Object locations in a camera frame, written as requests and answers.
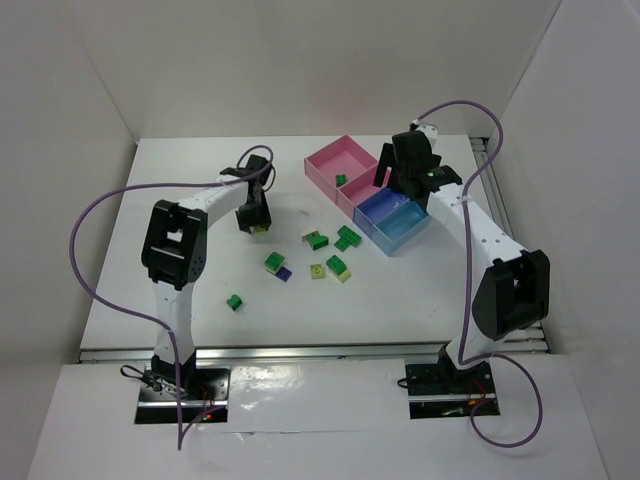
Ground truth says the green slope lego with white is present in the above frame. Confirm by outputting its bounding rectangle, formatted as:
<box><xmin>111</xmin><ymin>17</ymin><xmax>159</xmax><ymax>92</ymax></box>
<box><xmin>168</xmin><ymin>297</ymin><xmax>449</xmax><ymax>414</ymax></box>
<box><xmin>302</xmin><ymin>230</ymin><xmax>329</xmax><ymax>251</ymax></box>

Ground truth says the purple lego plate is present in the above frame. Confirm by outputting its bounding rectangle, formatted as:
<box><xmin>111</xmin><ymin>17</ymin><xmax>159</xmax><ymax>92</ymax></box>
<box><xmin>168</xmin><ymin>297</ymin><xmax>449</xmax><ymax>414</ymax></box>
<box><xmin>276</xmin><ymin>267</ymin><xmax>292</xmax><ymax>282</ymax></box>

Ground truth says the lime lego with flower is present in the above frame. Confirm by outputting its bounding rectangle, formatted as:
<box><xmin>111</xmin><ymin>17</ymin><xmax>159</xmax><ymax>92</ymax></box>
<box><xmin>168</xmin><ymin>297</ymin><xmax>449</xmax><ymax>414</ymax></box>
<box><xmin>310</xmin><ymin>264</ymin><xmax>325</xmax><ymax>280</ymax></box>

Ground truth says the green long lego plate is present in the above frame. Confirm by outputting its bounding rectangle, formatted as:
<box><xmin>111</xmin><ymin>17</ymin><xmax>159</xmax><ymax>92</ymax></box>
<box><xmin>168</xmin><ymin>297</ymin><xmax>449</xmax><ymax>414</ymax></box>
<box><xmin>334</xmin><ymin>225</ymin><xmax>362</xmax><ymax>252</ymax></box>

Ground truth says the small green slope lego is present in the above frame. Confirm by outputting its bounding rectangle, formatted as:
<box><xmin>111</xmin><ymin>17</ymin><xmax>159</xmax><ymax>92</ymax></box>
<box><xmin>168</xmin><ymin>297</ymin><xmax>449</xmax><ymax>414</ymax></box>
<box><xmin>226</xmin><ymin>294</ymin><xmax>244</xmax><ymax>312</ymax></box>

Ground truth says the green on yellow lego stack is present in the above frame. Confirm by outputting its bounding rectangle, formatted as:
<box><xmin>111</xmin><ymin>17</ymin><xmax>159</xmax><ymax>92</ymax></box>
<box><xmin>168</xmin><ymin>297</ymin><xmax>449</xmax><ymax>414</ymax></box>
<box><xmin>326</xmin><ymin>255</ymin><xmax>351</xmax><ymax>283</ymax></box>

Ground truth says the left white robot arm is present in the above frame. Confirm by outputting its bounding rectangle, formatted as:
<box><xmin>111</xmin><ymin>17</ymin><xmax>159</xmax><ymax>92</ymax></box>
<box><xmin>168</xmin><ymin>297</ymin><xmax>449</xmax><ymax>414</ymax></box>
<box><xmin>141</xmin><ymin>154</ymin><xmax>272</xmax><ymax>392</ymax></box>

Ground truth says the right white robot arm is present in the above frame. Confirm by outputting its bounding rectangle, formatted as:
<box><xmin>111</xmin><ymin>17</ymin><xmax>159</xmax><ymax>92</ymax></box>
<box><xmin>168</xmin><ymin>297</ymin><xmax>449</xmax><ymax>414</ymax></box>
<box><xmin>374</xmin><ymin>130</ymin><xmax>550</xmax><ymax>393</ymax></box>

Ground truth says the small pink bin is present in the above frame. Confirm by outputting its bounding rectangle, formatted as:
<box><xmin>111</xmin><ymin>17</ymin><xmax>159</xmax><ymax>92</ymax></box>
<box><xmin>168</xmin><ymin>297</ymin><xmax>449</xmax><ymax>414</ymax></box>
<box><xmin>337</xmin><ymin>166</ymin><xmax>380</xmax><ymax>220</ymax></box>

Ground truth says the large pink bin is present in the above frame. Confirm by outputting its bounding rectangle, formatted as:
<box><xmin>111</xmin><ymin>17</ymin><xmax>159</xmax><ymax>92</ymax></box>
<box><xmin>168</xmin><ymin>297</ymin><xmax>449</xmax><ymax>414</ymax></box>
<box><xmin>304</xmin><ymin>135</ymin><xmax>377</xmax><ymax>205</ymax></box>

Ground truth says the light blue bin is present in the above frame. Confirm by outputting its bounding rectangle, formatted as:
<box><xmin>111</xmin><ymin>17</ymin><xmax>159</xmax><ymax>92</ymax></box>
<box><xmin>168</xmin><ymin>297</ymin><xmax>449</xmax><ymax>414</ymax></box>
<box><xmin>371</xmin><ymin>202</ymin><xmax>428</xmax><ymax>256</ymax></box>

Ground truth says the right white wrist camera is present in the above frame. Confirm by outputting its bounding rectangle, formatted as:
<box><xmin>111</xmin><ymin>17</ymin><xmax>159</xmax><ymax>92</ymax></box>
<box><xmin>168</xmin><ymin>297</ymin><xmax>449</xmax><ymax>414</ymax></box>
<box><xmin>409</xmin><ymin>119</ymin><xmax>439</xmax><ymax>148</ymax></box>

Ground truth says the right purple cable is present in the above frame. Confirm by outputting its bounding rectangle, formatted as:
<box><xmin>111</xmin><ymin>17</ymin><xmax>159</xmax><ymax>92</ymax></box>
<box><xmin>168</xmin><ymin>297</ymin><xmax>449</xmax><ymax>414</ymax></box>
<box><xmin>410</xmin><ymin>100</ymin><xmax>546</xmax><ymax>448</ymax></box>

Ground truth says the right side aluminium rail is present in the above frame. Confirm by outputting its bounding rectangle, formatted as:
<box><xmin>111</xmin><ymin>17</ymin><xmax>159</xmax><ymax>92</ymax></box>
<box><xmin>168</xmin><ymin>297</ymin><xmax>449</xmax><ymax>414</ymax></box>
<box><xmin>469</xmin><ymin>137</ymin><xmax>550</xmax><ymax>355</ymax></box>

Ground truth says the aluminium rail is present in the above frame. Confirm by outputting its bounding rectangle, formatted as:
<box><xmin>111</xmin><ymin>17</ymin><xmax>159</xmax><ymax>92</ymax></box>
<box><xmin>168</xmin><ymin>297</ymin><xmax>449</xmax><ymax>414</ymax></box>
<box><xmin>77</xmin><ymin>340</ymin><xmax>549</xmax><ymax>364</ymax></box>
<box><xmin>469</xmin><ymin>137</ymin><xmax>550</xmax><ymax>355</ymax></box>

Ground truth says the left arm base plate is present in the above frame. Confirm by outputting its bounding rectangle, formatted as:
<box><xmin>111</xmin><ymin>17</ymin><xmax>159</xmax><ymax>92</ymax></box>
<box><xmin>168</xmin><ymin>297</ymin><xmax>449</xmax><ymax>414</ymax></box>
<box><xmin>120</xmin><ymin>365</ymin><xmax>231</xmax><ymax>425</ymax></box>

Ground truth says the front aluminium rail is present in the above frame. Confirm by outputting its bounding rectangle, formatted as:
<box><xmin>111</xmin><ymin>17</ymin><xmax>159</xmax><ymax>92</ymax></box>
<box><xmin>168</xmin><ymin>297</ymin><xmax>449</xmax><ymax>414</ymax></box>
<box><xmin>77</xmin><ymin>340</ymin><xmax>549</xmax><ymax>364</ymax></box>

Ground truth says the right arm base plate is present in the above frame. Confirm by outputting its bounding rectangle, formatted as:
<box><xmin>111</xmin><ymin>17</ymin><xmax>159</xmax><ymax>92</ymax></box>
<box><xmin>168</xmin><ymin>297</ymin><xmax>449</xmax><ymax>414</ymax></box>
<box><xmin>396</xmin><ymin>362</ymin><xmax>500</xmax><ymax>420</ymax></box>

